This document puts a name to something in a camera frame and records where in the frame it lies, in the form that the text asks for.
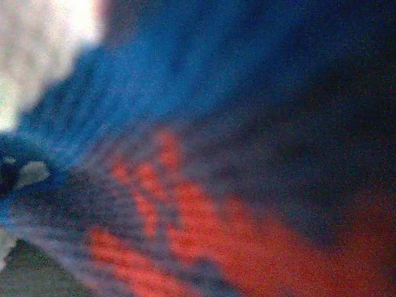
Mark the blue white red patterned cloth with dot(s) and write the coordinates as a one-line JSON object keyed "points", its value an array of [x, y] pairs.
{"points": [[217, 148]]}

